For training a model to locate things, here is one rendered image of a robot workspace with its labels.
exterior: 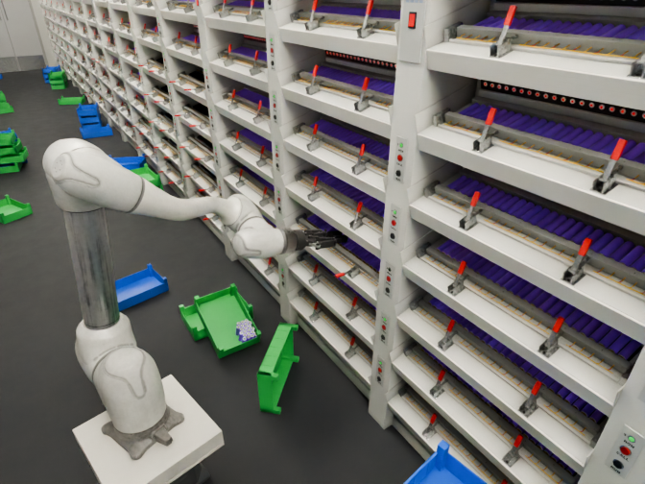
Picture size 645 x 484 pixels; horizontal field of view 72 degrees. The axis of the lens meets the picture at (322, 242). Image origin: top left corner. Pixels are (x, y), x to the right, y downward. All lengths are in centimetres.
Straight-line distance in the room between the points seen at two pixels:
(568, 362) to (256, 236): 92
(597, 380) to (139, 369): 112
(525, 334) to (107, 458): 118
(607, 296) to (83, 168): 112
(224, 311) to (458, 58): 158
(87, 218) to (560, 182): 113
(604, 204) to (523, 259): 22
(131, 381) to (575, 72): 125
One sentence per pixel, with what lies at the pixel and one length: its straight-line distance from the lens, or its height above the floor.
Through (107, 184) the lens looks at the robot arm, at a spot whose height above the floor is 103.
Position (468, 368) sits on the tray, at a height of 54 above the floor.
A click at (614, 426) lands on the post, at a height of 69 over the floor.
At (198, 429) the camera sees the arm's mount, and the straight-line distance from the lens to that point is 152.
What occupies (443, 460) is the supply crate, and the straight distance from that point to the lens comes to 114.
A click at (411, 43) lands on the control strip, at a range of 116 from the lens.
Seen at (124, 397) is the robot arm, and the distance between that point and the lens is 140.
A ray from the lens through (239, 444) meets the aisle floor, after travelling 180.
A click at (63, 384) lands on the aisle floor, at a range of 222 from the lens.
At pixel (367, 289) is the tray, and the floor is 54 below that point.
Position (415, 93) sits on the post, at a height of 121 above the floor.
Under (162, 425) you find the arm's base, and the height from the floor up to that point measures 30.
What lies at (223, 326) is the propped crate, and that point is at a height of 6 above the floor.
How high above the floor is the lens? 144
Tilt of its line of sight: 30 degrees down
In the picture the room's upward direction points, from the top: straight up
